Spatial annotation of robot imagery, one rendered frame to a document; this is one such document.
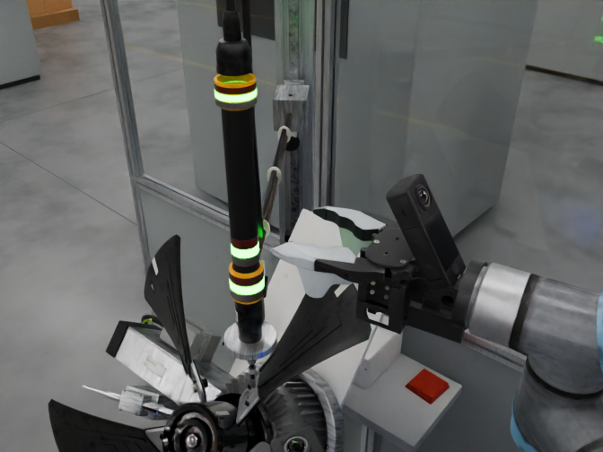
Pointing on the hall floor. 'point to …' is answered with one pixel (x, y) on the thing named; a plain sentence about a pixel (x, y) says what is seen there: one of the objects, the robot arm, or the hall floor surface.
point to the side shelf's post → (370, 440)
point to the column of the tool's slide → (310, 105)
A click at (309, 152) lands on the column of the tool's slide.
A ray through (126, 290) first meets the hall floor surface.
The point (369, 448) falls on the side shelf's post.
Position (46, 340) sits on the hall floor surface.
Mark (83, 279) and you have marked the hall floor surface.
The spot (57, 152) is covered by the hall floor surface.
